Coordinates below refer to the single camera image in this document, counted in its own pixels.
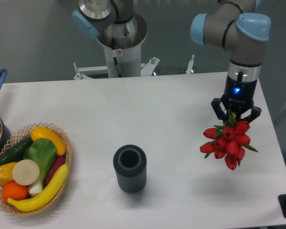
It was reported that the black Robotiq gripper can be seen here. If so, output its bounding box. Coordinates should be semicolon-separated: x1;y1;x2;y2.
211;76;262;123

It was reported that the red tulip bouquet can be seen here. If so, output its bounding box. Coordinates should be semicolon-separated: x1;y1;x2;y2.
200;110;258;170

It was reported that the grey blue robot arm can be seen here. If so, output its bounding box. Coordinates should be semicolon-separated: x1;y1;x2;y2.
72;0;271;124

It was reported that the dark grey ribbed vase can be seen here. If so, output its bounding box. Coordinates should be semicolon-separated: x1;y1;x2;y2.
113;145;147;193

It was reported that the purple sweet potato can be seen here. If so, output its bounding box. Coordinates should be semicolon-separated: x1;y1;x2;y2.
44;156;65;186

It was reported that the green bok choy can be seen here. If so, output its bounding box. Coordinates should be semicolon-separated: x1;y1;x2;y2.
23;138;56;196

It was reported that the yellow squash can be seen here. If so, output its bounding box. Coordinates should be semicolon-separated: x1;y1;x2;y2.
31;126;66;156

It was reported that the beige round disc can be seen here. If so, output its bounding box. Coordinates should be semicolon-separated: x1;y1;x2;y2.
12;159;40;186

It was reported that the yellow banana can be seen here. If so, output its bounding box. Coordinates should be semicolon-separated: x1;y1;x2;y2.
8;163;69;212

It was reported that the dark green cucumber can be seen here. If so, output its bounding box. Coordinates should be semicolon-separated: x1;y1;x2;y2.
0;136;33;166

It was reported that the orange fruit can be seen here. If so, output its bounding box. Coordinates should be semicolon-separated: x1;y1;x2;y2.
1;181;28;204

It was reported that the yellow bell pepper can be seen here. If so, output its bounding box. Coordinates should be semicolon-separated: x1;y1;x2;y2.
0;162;17;186

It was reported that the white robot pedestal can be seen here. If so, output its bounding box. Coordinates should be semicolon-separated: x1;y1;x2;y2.
72;12;196;81

